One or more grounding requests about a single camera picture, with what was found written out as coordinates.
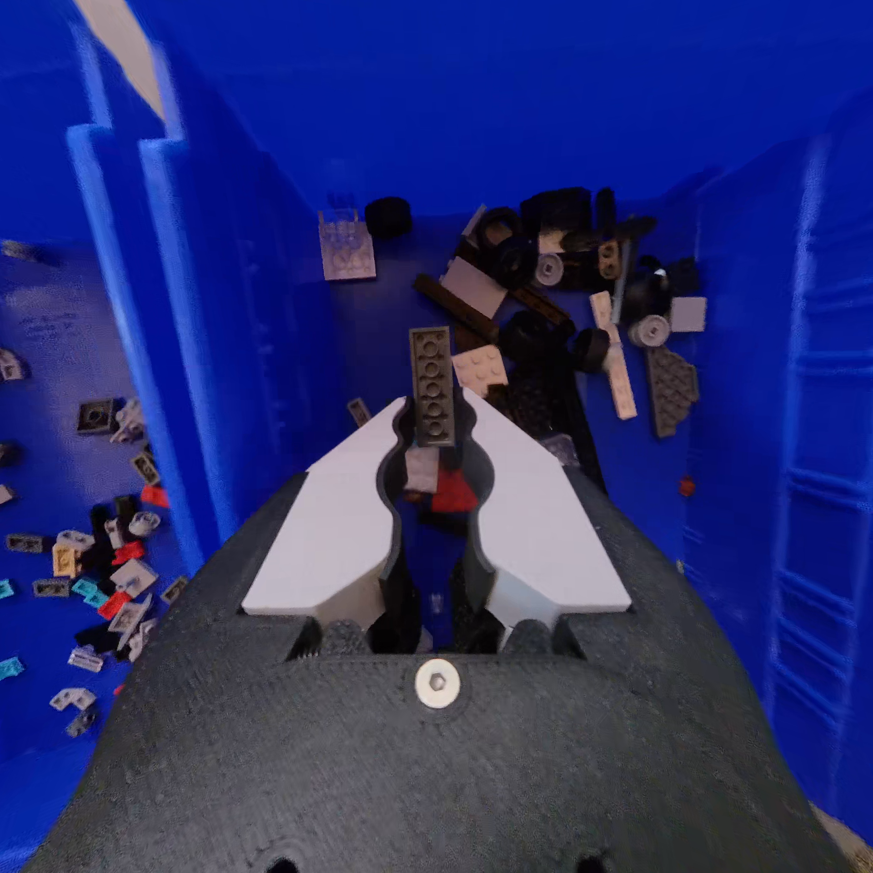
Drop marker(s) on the blue partitioned storage bin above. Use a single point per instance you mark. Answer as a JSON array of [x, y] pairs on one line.
[[477, 102]]

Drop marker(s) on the light grey small brick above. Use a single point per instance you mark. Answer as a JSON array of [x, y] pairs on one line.
[[421, 469]]

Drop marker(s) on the pile of small colourful bricks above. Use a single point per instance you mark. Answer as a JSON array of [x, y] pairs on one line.
[[109, 566]]

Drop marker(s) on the small dark brick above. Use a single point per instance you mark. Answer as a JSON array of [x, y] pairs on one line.
[[359, 411]]

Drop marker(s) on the red wedge brick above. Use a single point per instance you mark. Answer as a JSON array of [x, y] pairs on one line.
[[455, 492]]

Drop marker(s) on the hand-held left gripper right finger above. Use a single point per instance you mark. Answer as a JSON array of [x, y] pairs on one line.
[[545, 532]]

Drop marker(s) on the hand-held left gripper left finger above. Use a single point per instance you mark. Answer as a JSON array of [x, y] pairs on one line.
[[327, 532]]

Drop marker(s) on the black toy tyre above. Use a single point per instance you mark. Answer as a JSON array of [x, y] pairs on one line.
[[389, 217]]

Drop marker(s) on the dark grey brick plate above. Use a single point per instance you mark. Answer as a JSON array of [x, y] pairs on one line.
[[431, 382]]

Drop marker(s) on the pile of dark toy bricks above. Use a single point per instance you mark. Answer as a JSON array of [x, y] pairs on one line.
[[539, 341]]

